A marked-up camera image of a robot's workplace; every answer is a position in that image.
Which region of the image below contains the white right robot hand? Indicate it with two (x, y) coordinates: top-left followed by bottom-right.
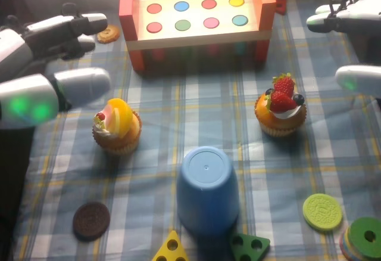
(306, 0), (381, 101)

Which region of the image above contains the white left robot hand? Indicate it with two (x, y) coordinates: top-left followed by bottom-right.
(0, 3), (112, 129)

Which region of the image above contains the cupcake with orange slices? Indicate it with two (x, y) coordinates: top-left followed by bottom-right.
(92, 98), (143, 156)

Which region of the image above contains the cupcake with strawberries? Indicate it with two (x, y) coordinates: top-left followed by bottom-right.
(254, 72), (307, 138)

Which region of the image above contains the orange wooden peg bench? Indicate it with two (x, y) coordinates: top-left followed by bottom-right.
(118, 0), (277, 72)

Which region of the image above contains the tan flower biscuit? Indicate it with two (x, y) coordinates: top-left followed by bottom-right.
(96, 24), (121, 45)

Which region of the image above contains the brown sandwich cookie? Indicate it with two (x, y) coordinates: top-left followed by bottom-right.
(73, 201), (111, 241)

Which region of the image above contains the blue plaid tablecloth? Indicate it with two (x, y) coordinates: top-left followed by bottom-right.
(13, 0), (381, 261)

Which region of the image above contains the green sandwich cookie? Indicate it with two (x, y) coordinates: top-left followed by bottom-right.
(302, 194), (343, 232)

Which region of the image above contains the blue plastic cup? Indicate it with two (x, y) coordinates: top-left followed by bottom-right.
(176, 146), (240, 237)

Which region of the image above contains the yellow triangle block with holes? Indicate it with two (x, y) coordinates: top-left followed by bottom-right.
(152, 230), (190, 261)

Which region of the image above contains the green triangle block with holes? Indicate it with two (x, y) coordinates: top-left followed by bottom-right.
(229, 233), (271, 261)

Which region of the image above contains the green wooden ring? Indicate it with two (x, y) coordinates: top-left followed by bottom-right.
(348, 216), (381, 259)

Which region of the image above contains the pastel ring stack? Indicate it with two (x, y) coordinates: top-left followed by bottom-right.
(339, 228), (368, 261)

